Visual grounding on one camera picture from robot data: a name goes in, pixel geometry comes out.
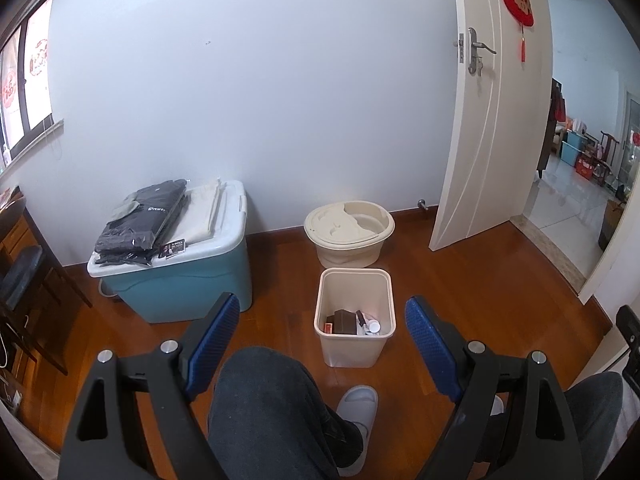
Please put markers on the black packed clothing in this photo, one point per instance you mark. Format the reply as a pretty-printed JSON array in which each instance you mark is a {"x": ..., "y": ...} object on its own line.
[{"x": 140, "y": 220}]

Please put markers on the white bottle pink label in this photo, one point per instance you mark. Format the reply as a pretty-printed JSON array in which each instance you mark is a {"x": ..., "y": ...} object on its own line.
[{"x": 373, "y": 328}]

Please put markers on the red box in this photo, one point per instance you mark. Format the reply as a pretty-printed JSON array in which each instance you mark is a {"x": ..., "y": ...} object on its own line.
[{"x": 330, "y": 326}]

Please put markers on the wooden armchair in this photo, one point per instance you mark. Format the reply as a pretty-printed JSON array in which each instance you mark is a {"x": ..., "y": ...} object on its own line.
[{"x": 607, "y": 157}]

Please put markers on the cream folded cloth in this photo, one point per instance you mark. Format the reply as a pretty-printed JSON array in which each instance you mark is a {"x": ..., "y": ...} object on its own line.
[{"x": 197, "y": 215}]

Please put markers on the grey seat cushion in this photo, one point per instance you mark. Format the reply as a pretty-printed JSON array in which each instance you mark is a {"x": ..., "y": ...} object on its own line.
[{"x": 20, "y": 272}]

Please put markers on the blue storage box white lid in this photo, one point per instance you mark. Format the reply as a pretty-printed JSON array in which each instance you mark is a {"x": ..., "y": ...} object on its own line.
[{"x": 190, "y": 285}]

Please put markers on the brown paper bag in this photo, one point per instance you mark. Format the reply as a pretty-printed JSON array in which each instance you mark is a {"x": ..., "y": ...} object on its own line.
[{"x": 611, "y": 225}]

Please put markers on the person's leg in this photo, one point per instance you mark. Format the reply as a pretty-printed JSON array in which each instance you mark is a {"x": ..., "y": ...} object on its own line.
[
  {"x": 595, "y": 410},
  {"x": 270, "y": 410}
]

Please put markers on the blue plastic box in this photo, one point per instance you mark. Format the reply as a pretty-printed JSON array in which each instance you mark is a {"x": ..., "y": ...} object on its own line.
[{"x": 572, "y": 150}]

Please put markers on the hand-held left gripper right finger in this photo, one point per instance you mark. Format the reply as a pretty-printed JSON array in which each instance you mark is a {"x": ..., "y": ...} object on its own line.
[{"x": 430, "y": 345}]

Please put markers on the person's right leg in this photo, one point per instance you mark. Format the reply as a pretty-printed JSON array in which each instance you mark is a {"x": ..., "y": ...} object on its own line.
[{"x": 595, "y": 410}]

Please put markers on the window with red stickers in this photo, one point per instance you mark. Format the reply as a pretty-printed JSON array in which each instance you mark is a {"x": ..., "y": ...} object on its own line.
[{"x": 30, "y": 85}]

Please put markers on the cream plastic waste bin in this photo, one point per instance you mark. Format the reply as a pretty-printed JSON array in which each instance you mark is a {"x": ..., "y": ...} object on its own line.
[{"x": 350, "y": 350}]

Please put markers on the grey brown box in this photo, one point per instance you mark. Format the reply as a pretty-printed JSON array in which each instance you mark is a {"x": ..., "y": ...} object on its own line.
[{"x": 346, "y": 322}]

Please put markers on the small printed card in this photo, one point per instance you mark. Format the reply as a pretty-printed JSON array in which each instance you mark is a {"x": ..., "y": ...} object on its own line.
[{"x": 172, "y": 248}]

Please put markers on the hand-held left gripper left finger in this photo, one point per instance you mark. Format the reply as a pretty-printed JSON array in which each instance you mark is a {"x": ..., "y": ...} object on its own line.
[{"x": 212, "y": 340}]

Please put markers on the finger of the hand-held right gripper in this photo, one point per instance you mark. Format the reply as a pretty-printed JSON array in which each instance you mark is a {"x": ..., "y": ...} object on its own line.
[{"x": 629, "y": 325}]

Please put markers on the cream foot bath bucket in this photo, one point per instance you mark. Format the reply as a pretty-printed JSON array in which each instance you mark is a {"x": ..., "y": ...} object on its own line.
[{"x": 345, "y": 240}]

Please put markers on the red plastic crate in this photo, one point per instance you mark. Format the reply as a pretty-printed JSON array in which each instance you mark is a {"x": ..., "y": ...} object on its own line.
[{"x": 586, "y": 166}]

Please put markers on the grey slipper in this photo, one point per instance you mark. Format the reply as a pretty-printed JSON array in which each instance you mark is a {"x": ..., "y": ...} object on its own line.
[
  {"x": 356, "y": 410},
  {"x": 497, "y": 405}
]

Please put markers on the dark wooden chair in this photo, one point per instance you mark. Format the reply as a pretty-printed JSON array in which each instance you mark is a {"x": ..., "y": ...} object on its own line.
[{"x": 45, "y": 280}]

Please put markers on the person's left leg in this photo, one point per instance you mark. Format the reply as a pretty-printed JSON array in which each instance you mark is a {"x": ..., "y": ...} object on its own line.
[{"x": 270, "y": 410}]

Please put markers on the white door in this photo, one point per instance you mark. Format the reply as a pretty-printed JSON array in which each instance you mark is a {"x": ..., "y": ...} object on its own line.
[{"x": 500, "y": 135}]

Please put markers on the metal door stopper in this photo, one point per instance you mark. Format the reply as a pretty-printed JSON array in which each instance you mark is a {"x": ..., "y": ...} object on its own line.
[{"x": 423, "y": 205}]

